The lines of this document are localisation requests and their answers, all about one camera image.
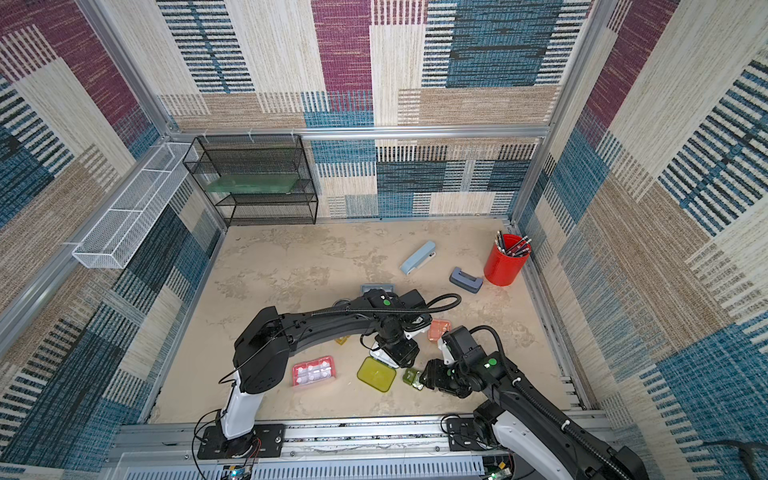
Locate small green two-compartment pillbox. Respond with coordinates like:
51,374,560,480
402,368,424,391

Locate white pillbox with green lid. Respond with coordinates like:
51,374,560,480
356,355,397,393

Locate orange pillbox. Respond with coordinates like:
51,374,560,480
427,319,452,342

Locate blue six-compartment pillbox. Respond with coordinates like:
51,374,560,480
361,283,394,294

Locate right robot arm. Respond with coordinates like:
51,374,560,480
421,325,649,479

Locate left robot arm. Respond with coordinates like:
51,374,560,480
192,289,461,460

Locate pink pillbox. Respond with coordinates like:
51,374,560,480
291,356,336,387

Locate light blue stapler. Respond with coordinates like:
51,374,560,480
400,240,436,276

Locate red pen cup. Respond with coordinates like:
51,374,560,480
483,231,532,287

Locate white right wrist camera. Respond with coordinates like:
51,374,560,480
437,338,456,366

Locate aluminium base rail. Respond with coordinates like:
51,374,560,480
101,413,619,480

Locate black wire mesh shelf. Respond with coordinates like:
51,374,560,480
182,134,319,227

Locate white wire mesh basket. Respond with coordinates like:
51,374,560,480
72,142,189,269

